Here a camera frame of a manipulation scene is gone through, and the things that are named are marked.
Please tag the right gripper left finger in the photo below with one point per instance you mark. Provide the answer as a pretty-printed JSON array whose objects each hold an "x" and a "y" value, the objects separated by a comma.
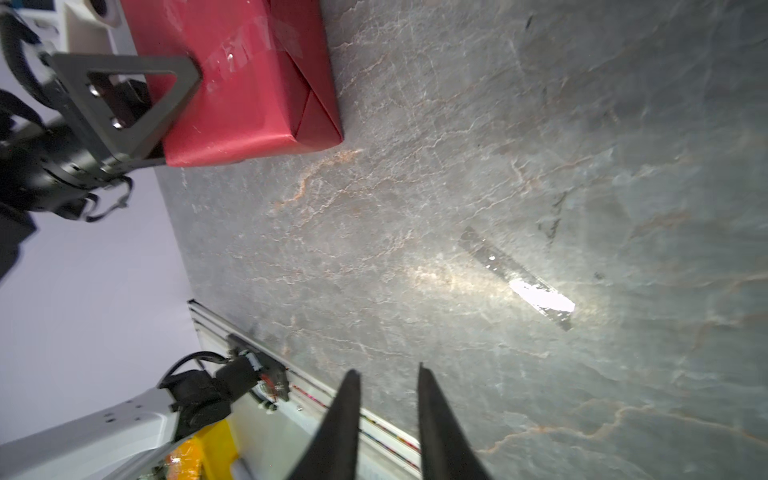
[{"x": 333, "y": 451}]

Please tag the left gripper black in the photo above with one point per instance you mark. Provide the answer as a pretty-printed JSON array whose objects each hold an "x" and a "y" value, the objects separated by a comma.
[{"x": 116, "y": 111}]

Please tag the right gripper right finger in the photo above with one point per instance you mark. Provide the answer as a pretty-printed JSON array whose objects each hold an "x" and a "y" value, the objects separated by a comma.
[{"x": 445, "y": 451}]

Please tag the dark red wrapping paper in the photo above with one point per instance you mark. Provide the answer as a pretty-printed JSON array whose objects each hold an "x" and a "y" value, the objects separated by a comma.
[{"x": 281, "y": 105}]

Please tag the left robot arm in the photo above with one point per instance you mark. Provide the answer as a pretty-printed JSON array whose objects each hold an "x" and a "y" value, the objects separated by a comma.
[{"x": 141, "y": 430}]

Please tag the clear tape strip on table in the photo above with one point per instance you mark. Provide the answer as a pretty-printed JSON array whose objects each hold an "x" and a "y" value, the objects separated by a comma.
[{"x": 537, "y": 293}]

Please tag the aluminium front rail frame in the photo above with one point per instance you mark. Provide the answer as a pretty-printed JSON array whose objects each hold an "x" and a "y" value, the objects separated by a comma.
[{"x": 271, "y": 440}]

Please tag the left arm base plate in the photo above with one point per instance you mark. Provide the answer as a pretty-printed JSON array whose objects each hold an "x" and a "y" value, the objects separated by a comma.
[{"x": 273, "y": 385}]

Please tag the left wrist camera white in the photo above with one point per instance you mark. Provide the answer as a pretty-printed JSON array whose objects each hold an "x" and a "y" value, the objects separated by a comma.
[{"x": 86, "y": 25}]

